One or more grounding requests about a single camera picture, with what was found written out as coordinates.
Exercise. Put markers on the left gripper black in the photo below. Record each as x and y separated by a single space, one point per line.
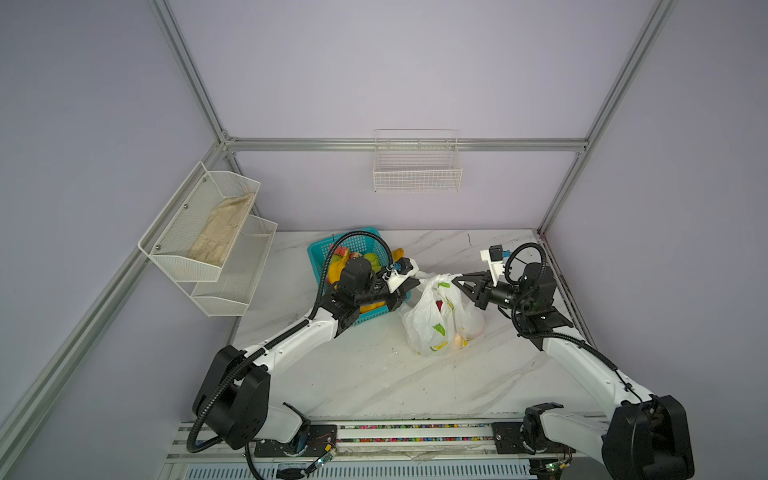
398 293

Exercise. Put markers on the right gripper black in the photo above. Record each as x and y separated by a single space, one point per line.
482 291

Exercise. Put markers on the white plastic bag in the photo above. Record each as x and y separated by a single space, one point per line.
442 320

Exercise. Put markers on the orange fake pear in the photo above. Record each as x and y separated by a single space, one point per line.
397 254

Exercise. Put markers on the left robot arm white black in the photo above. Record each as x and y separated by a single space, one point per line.
233 405

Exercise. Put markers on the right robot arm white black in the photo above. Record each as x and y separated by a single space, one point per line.
645 436

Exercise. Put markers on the green fake apple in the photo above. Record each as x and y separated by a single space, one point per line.
373 260

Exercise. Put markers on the yellow banana bunch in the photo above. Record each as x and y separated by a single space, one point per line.
339 260

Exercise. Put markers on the teal plastic basket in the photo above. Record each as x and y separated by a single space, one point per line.
359 242

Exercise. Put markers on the lower white mesh shelf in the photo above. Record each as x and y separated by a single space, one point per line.
231 295

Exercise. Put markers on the white mesh shelf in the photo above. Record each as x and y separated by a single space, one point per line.
168 240
231 295

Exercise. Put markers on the beige cloth in shelf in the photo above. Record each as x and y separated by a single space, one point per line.
213 244

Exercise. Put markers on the upper white mesh shelf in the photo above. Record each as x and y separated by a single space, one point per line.
168 240

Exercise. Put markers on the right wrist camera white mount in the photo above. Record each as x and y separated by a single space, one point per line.
495 257

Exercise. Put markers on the white wire wall basket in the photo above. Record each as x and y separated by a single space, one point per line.
416 171

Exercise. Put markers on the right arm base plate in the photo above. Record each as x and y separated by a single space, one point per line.
517 438

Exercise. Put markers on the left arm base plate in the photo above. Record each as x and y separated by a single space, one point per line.
317 438

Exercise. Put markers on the aluminium frame rail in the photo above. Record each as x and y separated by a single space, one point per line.
373 144

